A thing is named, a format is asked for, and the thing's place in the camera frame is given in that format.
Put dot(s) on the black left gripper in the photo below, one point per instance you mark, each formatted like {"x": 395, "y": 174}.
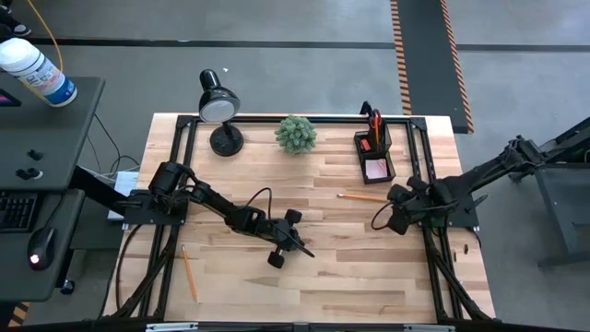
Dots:
{"x": 281, "y": 235}

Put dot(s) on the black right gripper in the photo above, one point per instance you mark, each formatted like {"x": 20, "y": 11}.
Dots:
{"x": 415, "y": 203}

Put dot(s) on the pink sticky note pad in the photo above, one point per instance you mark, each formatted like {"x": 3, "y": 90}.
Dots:
{"x": 377, "y": 169}

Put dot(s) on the orange eraser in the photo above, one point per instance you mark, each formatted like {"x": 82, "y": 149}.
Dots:
{"x": 365, "y": 145}

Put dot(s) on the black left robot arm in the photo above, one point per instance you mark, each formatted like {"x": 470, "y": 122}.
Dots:
{"x": 221, "y": 205}

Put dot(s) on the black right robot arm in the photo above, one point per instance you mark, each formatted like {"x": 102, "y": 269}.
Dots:
{"x": 484, "y": 175}

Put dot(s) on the black mesh desk organizer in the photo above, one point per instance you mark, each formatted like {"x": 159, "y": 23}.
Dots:
{"x": 386, "y": 140}

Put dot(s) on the green potted plant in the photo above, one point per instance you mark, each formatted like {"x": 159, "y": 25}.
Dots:
{"x": 296, "y": 134}

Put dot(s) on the black hazard-striped floor mat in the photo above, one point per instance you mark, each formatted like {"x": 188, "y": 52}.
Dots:
{"x": 428, "y": 55}

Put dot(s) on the black desk lamp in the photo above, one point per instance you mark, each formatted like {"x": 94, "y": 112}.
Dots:
{"x": 219, "y": 106}

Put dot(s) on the grey metal table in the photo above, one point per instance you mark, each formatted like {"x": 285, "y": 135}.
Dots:
{"x": 558, "y": 207}

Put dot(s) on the white box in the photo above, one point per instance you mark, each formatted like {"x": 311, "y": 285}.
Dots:
{"x": 124, "y": 184}

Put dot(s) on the black caster wheel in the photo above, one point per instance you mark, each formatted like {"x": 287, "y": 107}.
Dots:
{"x": 67, "y": 287}

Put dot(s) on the black computer mouse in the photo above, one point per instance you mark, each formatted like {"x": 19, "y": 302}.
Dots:
{"x": 40, "y": 246}

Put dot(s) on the black desk knob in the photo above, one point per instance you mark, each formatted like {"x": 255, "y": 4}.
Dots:
{"x": 34, "y": 154}

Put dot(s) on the black side desk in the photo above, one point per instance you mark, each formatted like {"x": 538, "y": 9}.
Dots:
{"x": 46, "y": 124}

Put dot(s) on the black keyboard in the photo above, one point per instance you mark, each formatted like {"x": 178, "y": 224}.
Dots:
{"x": 16, "y": 212}

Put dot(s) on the white wipes canister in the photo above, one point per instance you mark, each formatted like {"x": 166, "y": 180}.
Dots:
{"x": 37, "y": 69}

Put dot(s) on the dark device with pink screen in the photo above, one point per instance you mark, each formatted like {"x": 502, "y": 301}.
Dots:
{"x": 7, "y": 99}

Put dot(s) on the person's shoe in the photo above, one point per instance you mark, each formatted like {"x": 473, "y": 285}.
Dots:
{"x": 16, "y": 27}

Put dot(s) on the black curved bracket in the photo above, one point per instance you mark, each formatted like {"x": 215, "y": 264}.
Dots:
{"x": 366, "y": 108}

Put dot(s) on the black aluminium frame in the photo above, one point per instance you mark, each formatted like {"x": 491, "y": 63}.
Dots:
{"x": 332, "y": 119}

